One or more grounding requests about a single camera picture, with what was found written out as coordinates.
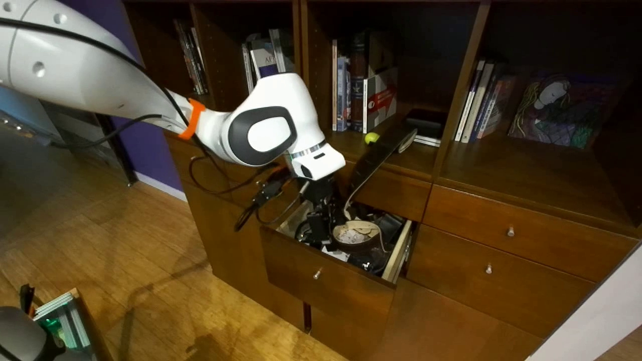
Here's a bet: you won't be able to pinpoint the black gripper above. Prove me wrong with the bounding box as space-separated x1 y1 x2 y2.
296 172 345 221

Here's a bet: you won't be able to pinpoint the short wooden drawer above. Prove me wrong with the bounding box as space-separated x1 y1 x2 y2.
353 167 433 224

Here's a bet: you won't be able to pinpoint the wooden drawer holding clutter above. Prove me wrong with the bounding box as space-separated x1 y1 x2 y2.
258 188 417 317

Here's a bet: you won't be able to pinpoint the long wooden drawer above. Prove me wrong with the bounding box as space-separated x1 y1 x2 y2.
422 182 638 286
406 224 597 340

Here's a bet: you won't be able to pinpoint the black tangled clutter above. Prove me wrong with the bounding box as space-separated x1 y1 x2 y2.
293 197 406 277

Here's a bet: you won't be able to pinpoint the bluish book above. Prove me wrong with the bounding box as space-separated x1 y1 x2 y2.
338 54 353 132

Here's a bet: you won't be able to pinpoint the thin white book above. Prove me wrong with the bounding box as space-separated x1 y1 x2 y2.
332 39 341 135

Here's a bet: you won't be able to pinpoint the red and white book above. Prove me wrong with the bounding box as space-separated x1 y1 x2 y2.
363 65 401 131

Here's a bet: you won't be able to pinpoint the tall dark book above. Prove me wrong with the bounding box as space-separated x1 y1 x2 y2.
351 31 370 135

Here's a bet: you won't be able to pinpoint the black flat stack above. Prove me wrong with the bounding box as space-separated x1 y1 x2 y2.
406 108 445 150

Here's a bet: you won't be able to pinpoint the white binder purple label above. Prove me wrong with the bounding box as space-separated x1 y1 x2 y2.
241 28 296 92

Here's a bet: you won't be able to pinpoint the dark leaning books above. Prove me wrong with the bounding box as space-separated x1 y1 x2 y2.
174 18 211 99

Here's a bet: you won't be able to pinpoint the dark reddish book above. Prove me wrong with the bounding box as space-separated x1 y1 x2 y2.
488 74 519 141

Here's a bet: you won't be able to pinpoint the black metal leg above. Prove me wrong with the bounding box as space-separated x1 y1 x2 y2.
96 112 141 188

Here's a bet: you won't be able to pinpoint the brown wooden shelf cabinet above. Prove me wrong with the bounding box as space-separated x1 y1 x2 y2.
123 0 642 361

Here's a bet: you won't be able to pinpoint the books on right shelf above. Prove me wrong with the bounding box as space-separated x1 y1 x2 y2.
506 70 619 153

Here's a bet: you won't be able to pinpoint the green and white box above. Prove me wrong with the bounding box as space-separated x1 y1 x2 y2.
33 288 92 353

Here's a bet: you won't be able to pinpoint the white board panel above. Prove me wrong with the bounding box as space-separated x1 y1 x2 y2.
525 246 642 361

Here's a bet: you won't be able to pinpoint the grey rounded object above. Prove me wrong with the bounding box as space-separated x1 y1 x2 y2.
0 306 51 361

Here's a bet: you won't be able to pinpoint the orange arm strap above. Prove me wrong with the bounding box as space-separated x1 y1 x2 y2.
177 99 207 143

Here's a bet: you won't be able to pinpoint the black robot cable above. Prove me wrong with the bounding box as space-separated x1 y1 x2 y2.
48 108 296 234

